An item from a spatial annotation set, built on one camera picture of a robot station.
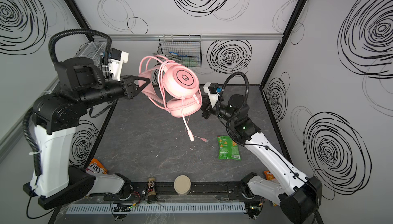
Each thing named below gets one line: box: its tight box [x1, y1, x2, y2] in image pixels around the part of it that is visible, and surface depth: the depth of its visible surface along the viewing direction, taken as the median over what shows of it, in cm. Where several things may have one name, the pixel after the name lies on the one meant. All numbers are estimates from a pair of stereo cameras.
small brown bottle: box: [147, 176, 157, 205], surface depth 73 cm
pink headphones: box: [137, 55, 203, 142], surface depth 41 cm
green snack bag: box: [216, 135, 242, 161], surface depth 86 cm
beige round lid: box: [173, 174, 192, 196], surface depth 72 cm
